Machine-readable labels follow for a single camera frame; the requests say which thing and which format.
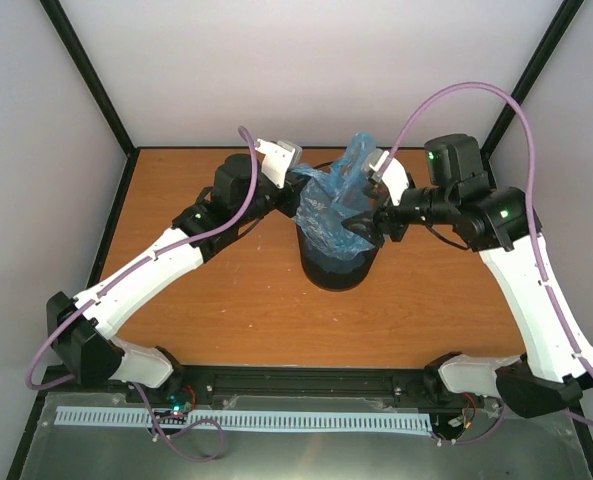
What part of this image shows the blue translucent trash bag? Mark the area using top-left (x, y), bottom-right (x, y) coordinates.
top-left (293, 133), bottom-right (377, 261)

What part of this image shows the black mesh trash bin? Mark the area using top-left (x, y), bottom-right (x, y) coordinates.
top-left (298, 160), bottom-right (385, 292)

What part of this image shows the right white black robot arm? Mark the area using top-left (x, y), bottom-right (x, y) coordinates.
top-left (342, 134), bottom-right (593, 418)

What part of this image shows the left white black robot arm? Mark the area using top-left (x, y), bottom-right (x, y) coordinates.
top-left (47, 144), bottom-right (308, 403)

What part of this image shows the small green-lit circuit board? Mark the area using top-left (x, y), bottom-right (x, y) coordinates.
top-left (169, 390), bottom-right (197, 415)

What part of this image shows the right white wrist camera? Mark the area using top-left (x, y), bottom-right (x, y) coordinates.
top-left (362, 149), bottom-right (410, 206)

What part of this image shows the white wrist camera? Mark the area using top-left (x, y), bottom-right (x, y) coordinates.
top-left (255, 138), bottom-right (303, 189)
top-left (362, 149), bottom-right (410, 206)

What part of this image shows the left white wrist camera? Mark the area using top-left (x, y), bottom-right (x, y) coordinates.
top-left (255, 138), bottom-right (303, 189)

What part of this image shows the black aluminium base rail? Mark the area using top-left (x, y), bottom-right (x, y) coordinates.
top-left (182, 365), bottom-right (438, 401)

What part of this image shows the right black frame post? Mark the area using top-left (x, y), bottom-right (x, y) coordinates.
top-left (481, 0), bottom-right (584, 160)

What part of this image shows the black frame post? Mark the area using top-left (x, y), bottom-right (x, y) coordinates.
top-left (39, 0), bottom-right (140, 156)
top-left (481, 0), bottom-right (584, 160)

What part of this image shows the left black frame post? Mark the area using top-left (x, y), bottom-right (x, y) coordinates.
top-left (39, 0), bottom-right (140, 156)

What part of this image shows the light blue slotted cable duct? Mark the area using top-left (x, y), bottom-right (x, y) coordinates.
top-left (53, 406), bottom-right (432, 436)

